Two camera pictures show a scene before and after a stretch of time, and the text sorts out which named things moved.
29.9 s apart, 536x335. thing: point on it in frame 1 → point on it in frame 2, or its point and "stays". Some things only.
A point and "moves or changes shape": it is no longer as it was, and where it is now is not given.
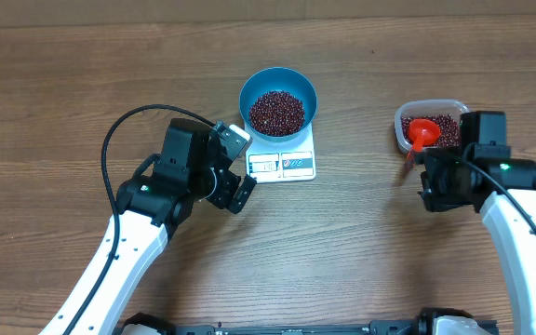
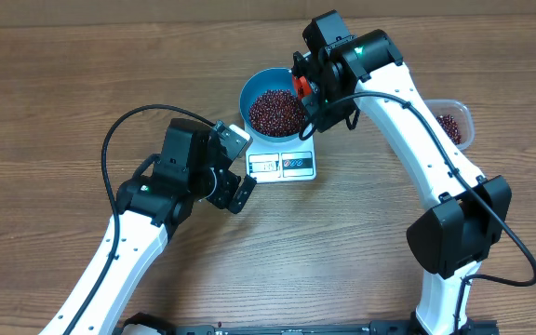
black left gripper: x=229 y=183 stays
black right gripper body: x=439 y=180 → x=328 y=113
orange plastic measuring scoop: x=422 y=133 moves or changes shape
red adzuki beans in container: x=448 y=125 stays
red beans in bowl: x=277 y=113 stays
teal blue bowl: x=278 y=79 stays
